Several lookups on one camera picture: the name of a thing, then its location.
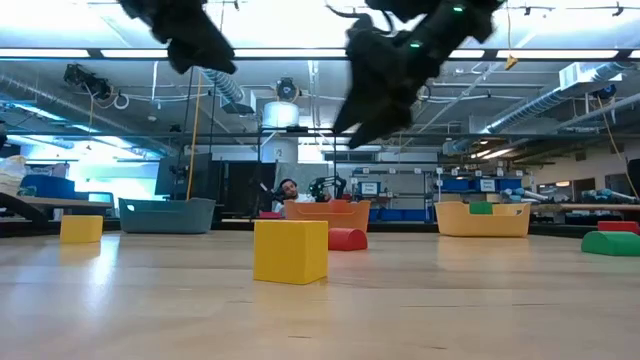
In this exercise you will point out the wooden workbench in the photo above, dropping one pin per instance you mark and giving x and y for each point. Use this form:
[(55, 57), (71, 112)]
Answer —
[(590, 206)]

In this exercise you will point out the overhead frame light bar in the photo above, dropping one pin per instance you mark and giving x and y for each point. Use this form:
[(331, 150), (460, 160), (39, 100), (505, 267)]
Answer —
[(300, 52)]

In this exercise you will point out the metal shelving rack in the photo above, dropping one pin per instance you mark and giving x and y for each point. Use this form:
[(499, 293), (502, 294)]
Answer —
[(439, 197)]

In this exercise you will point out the green cube block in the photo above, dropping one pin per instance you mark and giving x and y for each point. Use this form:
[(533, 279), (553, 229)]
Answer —
[(481, 208)]

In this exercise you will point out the orange plastic bin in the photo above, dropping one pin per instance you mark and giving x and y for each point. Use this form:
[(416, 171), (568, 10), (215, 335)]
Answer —
[(350, 219)]

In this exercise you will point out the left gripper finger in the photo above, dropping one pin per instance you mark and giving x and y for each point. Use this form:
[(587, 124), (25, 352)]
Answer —
[(200, 55)]

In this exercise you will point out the black background robot arm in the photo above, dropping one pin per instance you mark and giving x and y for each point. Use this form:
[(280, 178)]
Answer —
[(265, 192), (325, 182)]

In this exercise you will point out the blue plastic container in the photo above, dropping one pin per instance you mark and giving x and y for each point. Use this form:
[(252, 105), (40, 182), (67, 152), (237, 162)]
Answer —
[(47, 186)]

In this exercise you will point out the yellow plastic bin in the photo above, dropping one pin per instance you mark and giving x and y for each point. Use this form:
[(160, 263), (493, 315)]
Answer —
[(482, 226)]

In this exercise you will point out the wooden side table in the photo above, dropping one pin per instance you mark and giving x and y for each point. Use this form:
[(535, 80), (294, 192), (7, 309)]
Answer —
[(75, 203)]

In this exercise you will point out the yellow cube block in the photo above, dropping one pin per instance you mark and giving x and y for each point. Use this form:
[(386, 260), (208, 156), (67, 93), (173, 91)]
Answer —
[(81, 230), (290, 252)]

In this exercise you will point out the white labelled storage bin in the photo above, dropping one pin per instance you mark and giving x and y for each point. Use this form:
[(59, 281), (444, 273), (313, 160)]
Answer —
[(486, 185)]

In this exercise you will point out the ceiling track light rail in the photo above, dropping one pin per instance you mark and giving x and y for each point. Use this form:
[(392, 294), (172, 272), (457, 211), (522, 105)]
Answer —
[(550, 8)]

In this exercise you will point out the black cabinet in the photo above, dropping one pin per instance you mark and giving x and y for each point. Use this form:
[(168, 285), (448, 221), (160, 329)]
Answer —
[(240, 185)]

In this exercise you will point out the black horizontal rail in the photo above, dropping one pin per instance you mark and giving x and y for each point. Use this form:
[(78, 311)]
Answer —
[(150, 134)]

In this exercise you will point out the long silver ceiling duct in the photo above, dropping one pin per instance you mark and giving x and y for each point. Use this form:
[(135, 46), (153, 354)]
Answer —
[(545, 100)]

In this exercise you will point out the red cube block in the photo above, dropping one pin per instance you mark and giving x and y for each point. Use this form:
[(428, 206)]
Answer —
[(618, 226)]

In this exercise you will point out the black chair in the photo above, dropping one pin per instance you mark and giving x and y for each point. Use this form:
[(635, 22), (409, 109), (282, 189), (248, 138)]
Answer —
[(634, 175)]

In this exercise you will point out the blue storage bin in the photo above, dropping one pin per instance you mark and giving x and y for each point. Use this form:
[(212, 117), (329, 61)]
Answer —
[(456, 185), (510, 184)]

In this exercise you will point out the blue low storage crate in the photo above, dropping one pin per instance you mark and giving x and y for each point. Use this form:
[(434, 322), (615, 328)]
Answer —
[(395, 215)]

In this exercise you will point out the white bag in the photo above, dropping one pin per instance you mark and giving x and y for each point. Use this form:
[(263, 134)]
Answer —
[(11, 172)]

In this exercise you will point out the person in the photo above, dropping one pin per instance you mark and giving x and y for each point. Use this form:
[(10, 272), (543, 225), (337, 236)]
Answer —
[(290, 190)]

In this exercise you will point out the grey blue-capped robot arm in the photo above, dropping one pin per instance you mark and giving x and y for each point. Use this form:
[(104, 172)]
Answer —
[(607, 195), (525, 195)]

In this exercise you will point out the green cube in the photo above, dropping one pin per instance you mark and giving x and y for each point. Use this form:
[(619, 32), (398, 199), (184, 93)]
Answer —
[(610, 244)]

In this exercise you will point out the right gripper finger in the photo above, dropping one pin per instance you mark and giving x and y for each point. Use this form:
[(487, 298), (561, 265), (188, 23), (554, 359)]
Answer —
[(387, 112), (357, 102)]

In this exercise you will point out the red half-cylinder block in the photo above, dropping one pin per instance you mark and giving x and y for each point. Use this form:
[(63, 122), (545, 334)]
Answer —
[(348, 240)]

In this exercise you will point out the yellow hanging tag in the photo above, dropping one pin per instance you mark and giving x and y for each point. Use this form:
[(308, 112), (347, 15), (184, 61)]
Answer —
[(511, 62)]

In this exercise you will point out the white cylindrical tank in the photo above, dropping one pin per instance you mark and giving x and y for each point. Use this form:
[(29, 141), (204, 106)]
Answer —
[(281, 115)]

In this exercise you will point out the black monitor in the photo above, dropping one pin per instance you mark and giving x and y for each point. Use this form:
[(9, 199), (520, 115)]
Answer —
[(175, 175)]

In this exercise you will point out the white blue sign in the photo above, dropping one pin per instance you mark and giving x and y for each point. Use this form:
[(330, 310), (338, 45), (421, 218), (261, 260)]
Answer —
[(369, 188)]

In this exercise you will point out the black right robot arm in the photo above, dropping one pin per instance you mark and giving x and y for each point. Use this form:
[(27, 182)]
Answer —
[(470, 20)]

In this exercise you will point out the white air conditioning unit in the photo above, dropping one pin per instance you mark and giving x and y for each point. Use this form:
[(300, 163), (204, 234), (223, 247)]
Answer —
[(587, 75)]

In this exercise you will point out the red tray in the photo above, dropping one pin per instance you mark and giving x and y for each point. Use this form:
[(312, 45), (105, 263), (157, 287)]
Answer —
[(270, 215)]

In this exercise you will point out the silver flexible duct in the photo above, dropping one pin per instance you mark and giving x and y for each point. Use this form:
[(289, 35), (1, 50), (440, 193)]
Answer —
[(225, 85)]

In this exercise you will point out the teal plastic bin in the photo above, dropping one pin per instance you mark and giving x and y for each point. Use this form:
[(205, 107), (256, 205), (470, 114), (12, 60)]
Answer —
[(167, 217)]

